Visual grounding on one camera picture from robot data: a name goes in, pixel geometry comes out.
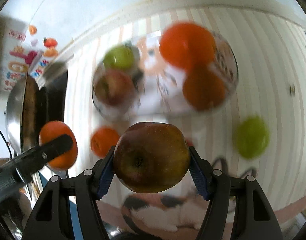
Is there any steel wok with lid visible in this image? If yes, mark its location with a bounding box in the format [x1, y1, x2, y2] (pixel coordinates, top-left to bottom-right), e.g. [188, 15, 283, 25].
[6, 74, 47, 154]

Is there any black induction cooktop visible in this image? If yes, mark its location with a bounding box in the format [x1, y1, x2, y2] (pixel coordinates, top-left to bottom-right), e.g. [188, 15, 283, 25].
[40, 72, 68, 124]

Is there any colourful wall sticker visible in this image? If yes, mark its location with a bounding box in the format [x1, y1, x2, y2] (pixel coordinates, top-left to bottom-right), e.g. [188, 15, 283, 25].
[0, 22, 59, 91]

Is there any dark red apple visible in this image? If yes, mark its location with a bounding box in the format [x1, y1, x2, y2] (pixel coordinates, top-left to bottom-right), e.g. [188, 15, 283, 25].
[113, 122, 190, 193]

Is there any striped cat table mat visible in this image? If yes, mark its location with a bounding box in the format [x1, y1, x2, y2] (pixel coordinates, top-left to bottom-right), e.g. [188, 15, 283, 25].
[64, 7, 306, 232]

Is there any oval floral ceramic plate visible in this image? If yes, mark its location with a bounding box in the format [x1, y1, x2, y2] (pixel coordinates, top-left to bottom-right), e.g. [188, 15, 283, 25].
[92, 30, 238, 121]

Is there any small dark orange tangerine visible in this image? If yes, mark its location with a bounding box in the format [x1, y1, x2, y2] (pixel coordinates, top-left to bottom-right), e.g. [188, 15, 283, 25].
[182, 66, 226, 111]

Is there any large orange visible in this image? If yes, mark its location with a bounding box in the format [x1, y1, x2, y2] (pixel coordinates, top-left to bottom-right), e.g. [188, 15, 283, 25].
[159, 22, 216, 73]

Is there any green apple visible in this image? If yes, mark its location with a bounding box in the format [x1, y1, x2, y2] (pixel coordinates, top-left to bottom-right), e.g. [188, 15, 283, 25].
[234, 115, 270, 160]
[103, 45, 135, 70]

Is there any small fruit stem scrap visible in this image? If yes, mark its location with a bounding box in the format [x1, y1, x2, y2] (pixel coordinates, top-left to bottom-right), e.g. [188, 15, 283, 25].
[289, 84, 295, 96]

